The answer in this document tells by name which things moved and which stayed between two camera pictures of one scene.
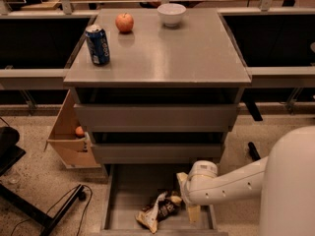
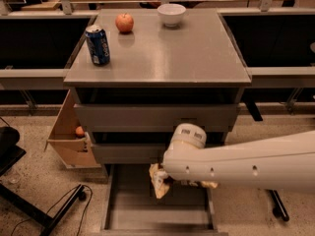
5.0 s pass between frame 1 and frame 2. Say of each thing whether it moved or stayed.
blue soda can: stayed
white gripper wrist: moved
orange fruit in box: stayed
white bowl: stayed
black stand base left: stayed
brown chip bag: moved
